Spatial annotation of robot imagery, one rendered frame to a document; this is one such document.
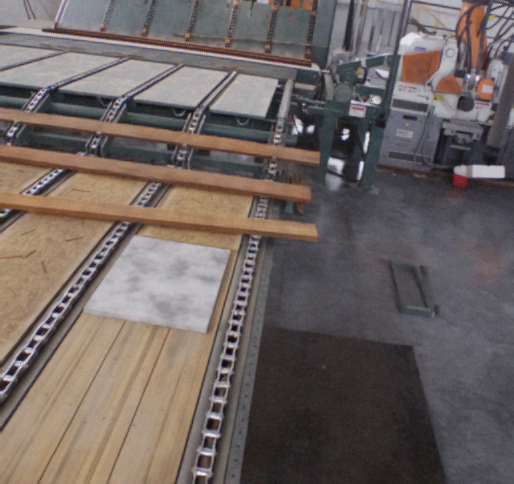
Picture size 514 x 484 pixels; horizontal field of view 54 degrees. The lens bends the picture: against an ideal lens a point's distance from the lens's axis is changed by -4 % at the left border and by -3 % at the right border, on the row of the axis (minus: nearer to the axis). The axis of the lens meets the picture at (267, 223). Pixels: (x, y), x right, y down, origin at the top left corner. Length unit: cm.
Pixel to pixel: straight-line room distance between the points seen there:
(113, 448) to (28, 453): 22
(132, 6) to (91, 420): 747
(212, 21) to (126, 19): 130
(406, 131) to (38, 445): 593
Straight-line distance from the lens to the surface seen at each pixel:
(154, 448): 153
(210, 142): 361
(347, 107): 566
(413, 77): 672
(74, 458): 152
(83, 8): 874
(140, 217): 256
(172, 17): 830
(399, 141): 681
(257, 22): 816
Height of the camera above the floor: 198
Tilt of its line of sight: 25 degrees down
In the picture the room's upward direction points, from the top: 8 degrees clockwise
